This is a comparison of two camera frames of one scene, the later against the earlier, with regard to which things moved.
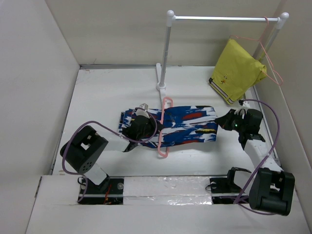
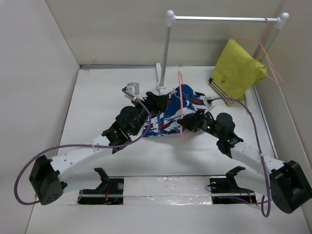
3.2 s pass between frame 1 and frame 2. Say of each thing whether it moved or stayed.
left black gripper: moved
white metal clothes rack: stayed
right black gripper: moved
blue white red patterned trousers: moved
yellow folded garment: stayed
